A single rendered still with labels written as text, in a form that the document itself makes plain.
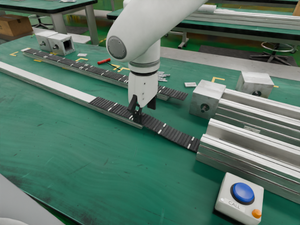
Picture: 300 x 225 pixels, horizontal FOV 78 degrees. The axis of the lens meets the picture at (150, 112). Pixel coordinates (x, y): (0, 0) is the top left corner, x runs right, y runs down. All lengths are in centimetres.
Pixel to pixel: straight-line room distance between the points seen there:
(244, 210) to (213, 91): 38
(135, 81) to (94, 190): 29
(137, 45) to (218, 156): 34
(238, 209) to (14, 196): 40
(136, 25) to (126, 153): 36
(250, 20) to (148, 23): 170
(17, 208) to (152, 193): 27
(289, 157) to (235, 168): 13
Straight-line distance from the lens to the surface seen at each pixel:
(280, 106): 72
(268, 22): 203
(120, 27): 37
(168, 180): 51
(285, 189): 56
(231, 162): 52
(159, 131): 59
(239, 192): 45
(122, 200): 49
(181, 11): 36
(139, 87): 49
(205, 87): 68
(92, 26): 341
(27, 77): 102
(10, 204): 38
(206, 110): 67
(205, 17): 203
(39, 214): 39
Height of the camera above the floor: 122
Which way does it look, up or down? 39 degrees down
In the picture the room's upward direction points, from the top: straight up
